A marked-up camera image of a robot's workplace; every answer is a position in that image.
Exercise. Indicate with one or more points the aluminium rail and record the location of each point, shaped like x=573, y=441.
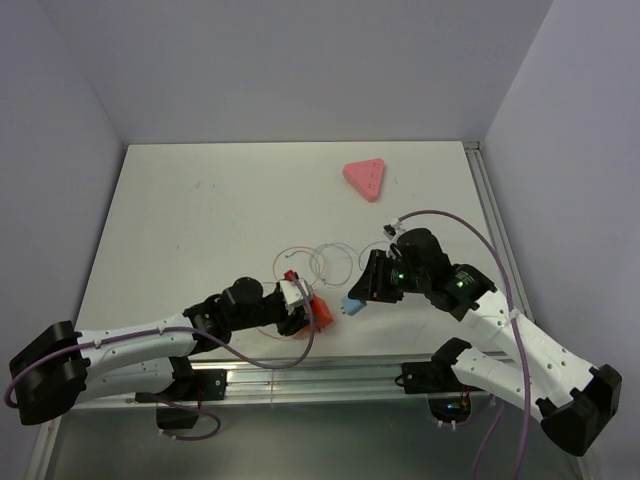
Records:
x=495, y=223
x=317, y=380

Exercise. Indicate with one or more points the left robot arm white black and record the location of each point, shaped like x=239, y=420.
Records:
x=64, y=366

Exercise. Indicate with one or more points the pink triangular power strip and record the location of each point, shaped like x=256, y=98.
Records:
x=366, y=177

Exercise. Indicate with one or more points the blue plug adapter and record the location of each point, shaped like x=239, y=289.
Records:
x=351, y=306

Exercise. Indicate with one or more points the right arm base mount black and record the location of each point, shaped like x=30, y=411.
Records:
x=450, y=402

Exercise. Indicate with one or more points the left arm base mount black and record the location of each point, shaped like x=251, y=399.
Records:
x=177, y=414

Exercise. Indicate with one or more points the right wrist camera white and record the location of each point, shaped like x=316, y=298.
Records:
x=393, y=229

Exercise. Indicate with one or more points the aluminium front rail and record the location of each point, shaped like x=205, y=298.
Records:
x=317, y=380

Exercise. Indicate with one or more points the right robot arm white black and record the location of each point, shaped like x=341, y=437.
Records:
x=572, y=399

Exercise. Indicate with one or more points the aluminium right side rail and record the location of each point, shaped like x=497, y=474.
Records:
x=495, y=223

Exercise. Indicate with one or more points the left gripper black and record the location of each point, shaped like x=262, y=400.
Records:
x=291, y=322

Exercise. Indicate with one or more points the red cube socket adapter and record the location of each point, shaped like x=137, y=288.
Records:
x=323, y=318

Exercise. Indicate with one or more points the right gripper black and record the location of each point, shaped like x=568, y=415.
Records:
x=372, y=284

